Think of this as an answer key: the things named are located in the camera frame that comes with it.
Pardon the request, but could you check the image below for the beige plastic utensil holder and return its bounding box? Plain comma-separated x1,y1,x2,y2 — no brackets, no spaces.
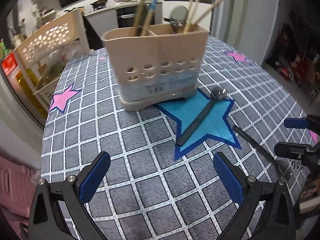
101,24,209,112

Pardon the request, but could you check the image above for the blue patterned wooden chopstick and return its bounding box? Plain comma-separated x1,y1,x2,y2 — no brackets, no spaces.
140,0,158,36

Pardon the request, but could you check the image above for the blue checkered tablecloth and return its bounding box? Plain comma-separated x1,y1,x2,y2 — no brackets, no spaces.
41,37,312,239

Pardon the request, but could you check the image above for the black built-in oven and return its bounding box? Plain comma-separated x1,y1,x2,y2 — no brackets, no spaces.
116,4,149,28

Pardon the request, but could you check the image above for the red plastic basket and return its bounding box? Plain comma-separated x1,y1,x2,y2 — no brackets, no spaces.
1,53,18,76

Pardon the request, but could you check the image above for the black pot on stove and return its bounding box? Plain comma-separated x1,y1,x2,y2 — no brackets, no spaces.
91,0,108,10

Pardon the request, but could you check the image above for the beige perforated storage rack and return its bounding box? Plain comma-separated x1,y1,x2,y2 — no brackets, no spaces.
13,9,90,111

